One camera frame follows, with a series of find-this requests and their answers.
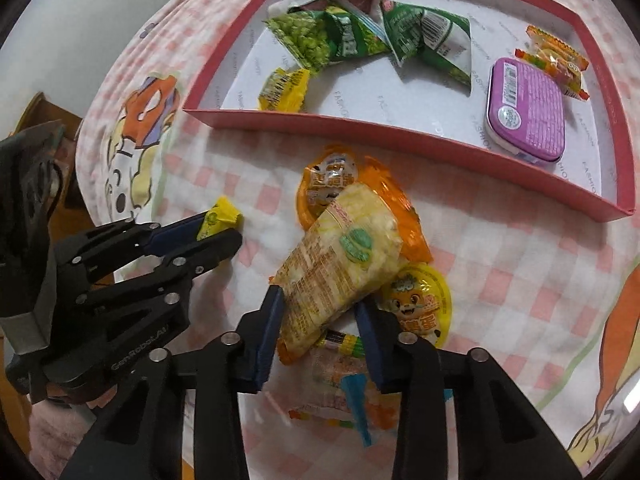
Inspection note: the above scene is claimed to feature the purple candy tin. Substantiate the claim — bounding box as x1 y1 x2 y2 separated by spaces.
485 58 565 166

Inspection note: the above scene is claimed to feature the pink fuzzy left sleeve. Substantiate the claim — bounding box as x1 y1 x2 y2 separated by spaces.
29 400 100 479

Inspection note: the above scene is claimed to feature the clear gummy candy packet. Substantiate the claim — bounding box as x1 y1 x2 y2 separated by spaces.
288 330 400 436

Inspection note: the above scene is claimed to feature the orange yellow cracker packet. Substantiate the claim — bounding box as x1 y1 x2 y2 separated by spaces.
269 181 409 366

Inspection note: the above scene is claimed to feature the pink shallow box tray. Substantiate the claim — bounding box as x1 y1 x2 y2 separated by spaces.
183 0 636 222

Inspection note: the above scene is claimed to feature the burger gummy candy packet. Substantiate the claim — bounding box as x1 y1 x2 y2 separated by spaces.
514 25 590 101

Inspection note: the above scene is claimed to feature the clear orange jelly cup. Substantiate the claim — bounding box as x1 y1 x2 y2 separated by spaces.
296 144 433 263

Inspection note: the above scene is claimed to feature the yellow small candy packet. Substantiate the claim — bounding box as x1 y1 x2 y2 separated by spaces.
258 68 310 113

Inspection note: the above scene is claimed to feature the green pea snack packet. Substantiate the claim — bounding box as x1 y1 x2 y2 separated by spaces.
265 6 390 75

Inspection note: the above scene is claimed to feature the pink checkered cartoon bedsheet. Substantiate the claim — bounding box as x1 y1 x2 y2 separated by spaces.
76 0 639 473

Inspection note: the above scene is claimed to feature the blue wrapped candy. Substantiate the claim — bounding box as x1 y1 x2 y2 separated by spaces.
341 374 373 448

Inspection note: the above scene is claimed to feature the green triangular snack packet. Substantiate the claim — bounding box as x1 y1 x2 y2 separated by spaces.
378 0 472 91

